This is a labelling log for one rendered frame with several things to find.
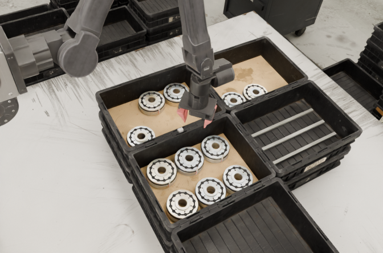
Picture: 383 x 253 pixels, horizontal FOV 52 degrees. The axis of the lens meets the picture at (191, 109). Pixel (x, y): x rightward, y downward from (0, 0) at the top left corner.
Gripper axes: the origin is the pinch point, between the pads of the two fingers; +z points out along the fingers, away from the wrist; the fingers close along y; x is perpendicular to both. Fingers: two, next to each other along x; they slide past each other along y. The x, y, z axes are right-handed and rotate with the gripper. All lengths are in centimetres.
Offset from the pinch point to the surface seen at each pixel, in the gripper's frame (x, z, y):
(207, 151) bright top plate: -5.0, 20.5, -4.7
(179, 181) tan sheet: 8.2, 23.4, 1.4
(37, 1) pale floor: -165, 106, 176
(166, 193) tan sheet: 13.9, 23.4, 4.0
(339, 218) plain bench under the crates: -3, 36, -57
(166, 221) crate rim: 27.9, 13.5, -0.2
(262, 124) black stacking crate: -26.6, 23.5, -21.9
